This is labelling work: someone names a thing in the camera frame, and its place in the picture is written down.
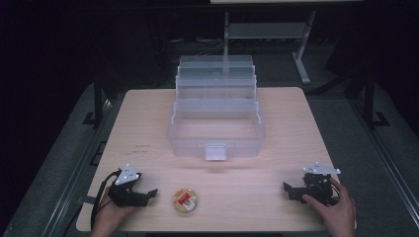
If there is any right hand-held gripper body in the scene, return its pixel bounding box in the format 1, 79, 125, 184
294, 161, 342, 207

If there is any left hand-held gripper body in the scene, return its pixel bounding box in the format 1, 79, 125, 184
107, 163, 150, 208

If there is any round cup with red label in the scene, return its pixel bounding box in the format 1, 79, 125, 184
172, 188, 199, 213

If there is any clear plastic tiered storage box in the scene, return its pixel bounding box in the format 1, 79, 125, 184
165, 54, 267, 162

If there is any person's right hand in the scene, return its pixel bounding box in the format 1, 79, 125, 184
301, 177, 358, 237

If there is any white metal stand with shelf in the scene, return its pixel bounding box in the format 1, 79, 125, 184
222, 9, 318, 85

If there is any black cable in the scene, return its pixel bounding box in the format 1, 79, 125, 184
90, 169, 123, 231

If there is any metal floor rail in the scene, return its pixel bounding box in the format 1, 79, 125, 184
42, 97, 115, 237
348, 98, 419, 228

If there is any black metal post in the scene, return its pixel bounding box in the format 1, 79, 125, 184
363, 70, 391, 128
82, 73, 105, 126

